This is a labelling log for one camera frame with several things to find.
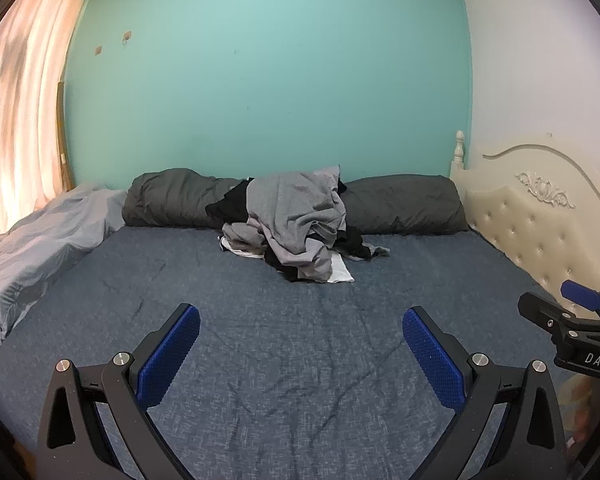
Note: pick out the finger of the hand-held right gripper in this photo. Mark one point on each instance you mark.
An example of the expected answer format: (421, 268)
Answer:
(582, 295)
(545, 310)

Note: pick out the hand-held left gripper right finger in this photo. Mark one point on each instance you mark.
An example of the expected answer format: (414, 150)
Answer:
(432, 355)

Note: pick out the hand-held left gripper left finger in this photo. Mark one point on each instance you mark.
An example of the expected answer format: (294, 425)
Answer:
(170, 350)

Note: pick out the pile of grey black clothes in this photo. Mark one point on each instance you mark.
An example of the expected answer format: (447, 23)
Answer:
(230, 205)

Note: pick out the cream tufted headboard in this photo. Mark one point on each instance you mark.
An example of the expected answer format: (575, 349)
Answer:
(520, 220)

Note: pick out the bed with blue sheet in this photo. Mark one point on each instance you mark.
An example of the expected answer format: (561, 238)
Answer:
(280, 335)

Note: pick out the small grey cloth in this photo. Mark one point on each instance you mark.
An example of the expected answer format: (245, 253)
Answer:
(377, 251)

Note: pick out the white garment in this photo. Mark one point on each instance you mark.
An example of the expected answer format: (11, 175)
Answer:
(340, 270)

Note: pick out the dark grey rolled quilt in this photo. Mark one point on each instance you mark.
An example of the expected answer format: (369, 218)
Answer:
(170, 200)

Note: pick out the light grey duvet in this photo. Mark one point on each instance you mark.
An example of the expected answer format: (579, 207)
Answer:
(40, 250)

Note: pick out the light grey garment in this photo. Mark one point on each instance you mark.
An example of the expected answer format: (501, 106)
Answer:
(300, 210)

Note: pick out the pink curtain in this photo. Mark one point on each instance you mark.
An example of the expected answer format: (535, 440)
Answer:
(20, 110)

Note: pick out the wooden window frame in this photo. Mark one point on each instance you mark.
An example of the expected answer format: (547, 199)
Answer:
(64, 150)

